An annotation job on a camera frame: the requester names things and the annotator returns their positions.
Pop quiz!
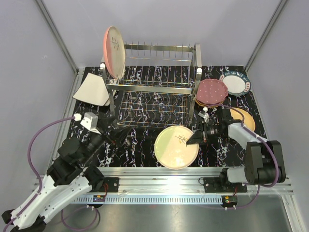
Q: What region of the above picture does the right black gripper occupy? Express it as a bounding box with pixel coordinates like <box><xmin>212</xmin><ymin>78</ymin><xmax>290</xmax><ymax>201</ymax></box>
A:
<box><xmin>186</xmin><ymin>121</ymin><xmax>225</xmax><ymax>146</ymax></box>

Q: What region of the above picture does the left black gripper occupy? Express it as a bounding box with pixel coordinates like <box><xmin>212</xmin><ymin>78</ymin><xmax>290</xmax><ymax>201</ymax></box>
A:
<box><xmin>79</xmin><ymin>116</ymin><xmax>131</xmax><ymax>164</ymax></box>

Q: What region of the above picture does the cream round plate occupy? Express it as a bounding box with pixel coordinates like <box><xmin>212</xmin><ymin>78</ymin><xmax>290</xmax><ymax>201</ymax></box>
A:
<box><xmin>154</xmin><ymin>125</ymin><xmax>199</xmax><ymax>170</ymax></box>

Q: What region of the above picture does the yellow dotted plate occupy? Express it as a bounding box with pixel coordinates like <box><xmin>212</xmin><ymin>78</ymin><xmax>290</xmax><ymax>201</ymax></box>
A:
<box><xmin>195</xmin><ymin>100</ymin><xmax>223</xmax><ymax>108</ymax></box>

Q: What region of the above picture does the square black-rimmed plate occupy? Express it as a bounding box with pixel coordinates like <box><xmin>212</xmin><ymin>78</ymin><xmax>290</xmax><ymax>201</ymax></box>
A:
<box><xmin>72</xmin><ymin>73</ymin><xmax>110</xmax><ymax>106</ymax></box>

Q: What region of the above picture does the pink dotted plate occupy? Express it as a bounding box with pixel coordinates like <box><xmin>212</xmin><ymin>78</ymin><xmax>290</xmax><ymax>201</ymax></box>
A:
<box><xmin>196</xmin><ymin>79</ymin><xmax>228</xmax><ymax>105</ymax></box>

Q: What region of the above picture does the beige tan round plate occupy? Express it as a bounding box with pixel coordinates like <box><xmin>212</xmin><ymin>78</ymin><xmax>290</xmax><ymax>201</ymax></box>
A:
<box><xmin>228</xmin><ymin>107</ymin><xmax>256</xmax><ymax>132</ymax></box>

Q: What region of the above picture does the teal-rimmed lettered plate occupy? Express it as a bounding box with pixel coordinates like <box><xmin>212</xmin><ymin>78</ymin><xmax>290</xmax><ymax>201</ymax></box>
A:
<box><xmin>219</xmin><ymin>71</ymin><xmax>251</xmax><ymax>96</ymax></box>

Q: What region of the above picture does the pink round plate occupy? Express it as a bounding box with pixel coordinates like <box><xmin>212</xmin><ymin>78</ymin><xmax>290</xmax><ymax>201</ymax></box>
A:
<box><xmin>103</xmin><ymin>26</ymin><xmax>126</xmax><ymax>80</ymax></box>

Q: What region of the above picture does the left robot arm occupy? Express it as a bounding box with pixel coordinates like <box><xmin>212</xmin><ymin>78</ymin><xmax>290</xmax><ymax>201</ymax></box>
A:
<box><xmin>1</xmin><ymin>113</ymin><xmax>131</xmax><ymax>232</ymax></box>

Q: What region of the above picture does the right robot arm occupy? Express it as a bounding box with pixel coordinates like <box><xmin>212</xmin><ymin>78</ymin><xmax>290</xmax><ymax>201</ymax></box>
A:
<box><xmin>186</xmin><ymin>108</ymin><xmax>286</xmax><ymax>192</ymax></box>

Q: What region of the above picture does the stainless steel dish rack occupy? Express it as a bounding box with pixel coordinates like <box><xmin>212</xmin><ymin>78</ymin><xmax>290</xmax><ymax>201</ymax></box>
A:
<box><xmin>99</xmin><ymin>43</ymin><xmax>202</xmax><ymax>129</ymax></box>

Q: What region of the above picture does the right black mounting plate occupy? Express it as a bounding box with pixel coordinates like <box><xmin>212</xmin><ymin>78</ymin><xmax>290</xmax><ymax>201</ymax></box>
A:
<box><xmin>203</xmin><ymin>177</ymin><xmax>248</xmax><ymax>193</ymax></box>

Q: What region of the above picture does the black mounting plate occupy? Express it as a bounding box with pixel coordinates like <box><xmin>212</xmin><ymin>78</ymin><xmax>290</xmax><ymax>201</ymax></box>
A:
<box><xmin>98</xmin><ymin>177</ymin><xmax>120</xmax><ymax>193</ymax></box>
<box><xmin>203</xmin><ymin>177</ymin><xmax>248</xmax><ymax>193</ymax></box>

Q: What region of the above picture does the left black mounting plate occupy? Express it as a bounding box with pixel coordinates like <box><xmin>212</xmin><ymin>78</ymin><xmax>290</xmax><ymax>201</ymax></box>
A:
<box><xmin>98</xmin><ymin>177</ymin><xmax>120</xmax><ymax>193</ymax></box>

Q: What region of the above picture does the right small circuit board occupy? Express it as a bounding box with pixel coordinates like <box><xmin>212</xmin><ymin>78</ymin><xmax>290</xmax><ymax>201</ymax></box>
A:
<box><xmin>222</xmin><ymin>195</ymin><xmax>238</xmax><ymax>206</ymax></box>

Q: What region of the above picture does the small circuit board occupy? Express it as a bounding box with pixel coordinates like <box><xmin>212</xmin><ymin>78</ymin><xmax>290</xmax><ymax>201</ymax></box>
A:
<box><xmin>93</xmin><ymin>195</ymin><xmax>106</xmax><ymax>202</ymax></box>
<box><xmin>222</xmin><ymin>195</ymin><xmax>238</xmax><ymax>206</ymax></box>

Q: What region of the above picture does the left small circuit board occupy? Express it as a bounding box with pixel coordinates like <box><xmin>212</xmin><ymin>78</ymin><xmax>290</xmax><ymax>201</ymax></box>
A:
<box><xmin>93</xmin><ymin>195</ymin><xmax>106</xmax><ymax>202</ymax></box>

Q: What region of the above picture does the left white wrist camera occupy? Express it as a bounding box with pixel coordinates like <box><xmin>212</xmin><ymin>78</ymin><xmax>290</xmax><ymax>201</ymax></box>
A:
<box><xmin>73</xmin><ymin>112</ymin><xmax>101</xmax><ymax>134</ymax></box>

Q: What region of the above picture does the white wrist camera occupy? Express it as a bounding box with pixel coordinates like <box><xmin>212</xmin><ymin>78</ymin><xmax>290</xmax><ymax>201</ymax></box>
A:
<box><xmin>198</xmin><ymin>107</ymin><xmax>210</xmax><ymax>124</ymax></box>
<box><xmin>73</xmin><ymin>112</ymin><xmax>101</xmax><ymax>134</ymax></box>

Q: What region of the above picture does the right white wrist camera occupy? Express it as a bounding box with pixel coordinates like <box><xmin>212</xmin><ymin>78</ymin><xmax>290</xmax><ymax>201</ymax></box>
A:
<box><xmin>198</xmin><ymin>107</ymin><xmax>210</xmax><ymax>124</ymax></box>

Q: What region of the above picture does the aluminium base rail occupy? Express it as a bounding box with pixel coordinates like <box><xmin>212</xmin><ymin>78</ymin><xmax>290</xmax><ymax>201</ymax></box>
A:
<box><xmin>71</xmin><ymin>167</ymin><xmax>294</xmax><ymax>205</ymax></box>

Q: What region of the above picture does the left aluminium frame post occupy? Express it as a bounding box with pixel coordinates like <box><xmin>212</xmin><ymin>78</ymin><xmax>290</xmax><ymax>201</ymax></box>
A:
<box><xmin>33</xmin><ymin>0</ymin><xmax>85</xmax><ymax>75</ymax></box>

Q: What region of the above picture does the aluminium frame post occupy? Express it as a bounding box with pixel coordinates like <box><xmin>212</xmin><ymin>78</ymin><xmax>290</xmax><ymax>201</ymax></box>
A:
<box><xmin>33</xmin><ymin>0</ymin><xmax>85</xmax><ymax>75</ymax></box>
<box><xmin>243</xmin><ymin>0</ymin><xmax>290</xmax><ymax>71</ymax></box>

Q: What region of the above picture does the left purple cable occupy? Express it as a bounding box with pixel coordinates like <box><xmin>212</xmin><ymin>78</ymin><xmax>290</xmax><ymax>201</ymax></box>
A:
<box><xmin>2</xmin><ymin>116</ymin><xmax>101</xmax><ymax>230</ymax></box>

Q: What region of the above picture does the purple cable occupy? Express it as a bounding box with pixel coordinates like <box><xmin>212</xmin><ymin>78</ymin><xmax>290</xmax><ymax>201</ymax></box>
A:
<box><xmin>2</xmin><ymin>116</ymin><xmax>101</xmax><ymax>230</ymax></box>
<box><xmin>200</xmin><ymin>103</ymin><xmax>281</xmax><ymax>210</ymax></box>

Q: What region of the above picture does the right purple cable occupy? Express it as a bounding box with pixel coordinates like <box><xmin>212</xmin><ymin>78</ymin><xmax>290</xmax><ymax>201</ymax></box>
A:
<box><xmin>200</xmin><ymin>103</ymin><xmax>281</xmax><ymax>210</ymax></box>

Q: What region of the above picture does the right aluminium frame post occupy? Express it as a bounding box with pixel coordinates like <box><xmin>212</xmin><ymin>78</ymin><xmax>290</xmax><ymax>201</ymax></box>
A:
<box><xmin>243</xmin><ymin>0</ymin><xmax>290</xmax><ymax>71</ymax></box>

